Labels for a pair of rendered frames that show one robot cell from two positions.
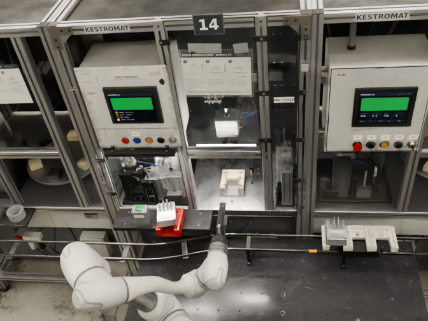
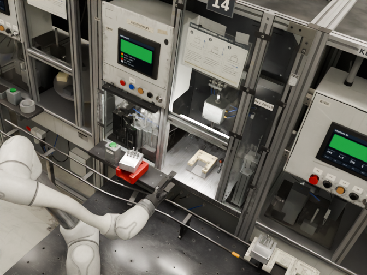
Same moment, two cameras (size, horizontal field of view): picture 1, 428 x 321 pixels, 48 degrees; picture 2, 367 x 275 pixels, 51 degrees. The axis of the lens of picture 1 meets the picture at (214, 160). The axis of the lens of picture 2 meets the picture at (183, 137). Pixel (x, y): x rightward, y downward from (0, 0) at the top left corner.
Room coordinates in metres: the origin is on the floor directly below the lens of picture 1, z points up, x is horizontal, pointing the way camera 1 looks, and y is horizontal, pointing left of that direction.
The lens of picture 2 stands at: (0.24, -0.36, 2.58)
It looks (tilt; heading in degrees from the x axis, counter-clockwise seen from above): 40 degrees down; 13
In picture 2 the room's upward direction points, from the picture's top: 9 degrees clockwise
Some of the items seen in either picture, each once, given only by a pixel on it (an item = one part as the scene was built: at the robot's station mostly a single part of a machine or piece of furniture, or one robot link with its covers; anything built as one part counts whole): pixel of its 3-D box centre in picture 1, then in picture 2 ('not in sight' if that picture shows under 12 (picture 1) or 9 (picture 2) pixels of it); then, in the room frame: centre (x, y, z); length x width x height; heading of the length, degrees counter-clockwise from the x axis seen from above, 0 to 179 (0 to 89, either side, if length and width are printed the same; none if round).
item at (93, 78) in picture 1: (135, 95); (147, 49); (1.99, 0.33, 1.60); 0.42 x 0.29 x 0.46; 78
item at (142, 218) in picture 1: (141, 214); (113, 151); (1.81, 0.43, 0.97); 0.08 x 0.08 x 0.12; 78
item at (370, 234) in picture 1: (358, 241); (280, 267); (1.53, -0.68, 0.84); 0.36 x 0.14 x 0.10; 78
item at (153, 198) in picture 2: (220, 238); (153, 199); (1.44, 0.02, 1.12); 0.09 x 0.07 x 0.08; 168
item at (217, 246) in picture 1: (218, 251); (144, 208); (1.37, 0.04, 1.12); 0.09 x 0.06 x 0.09; 78
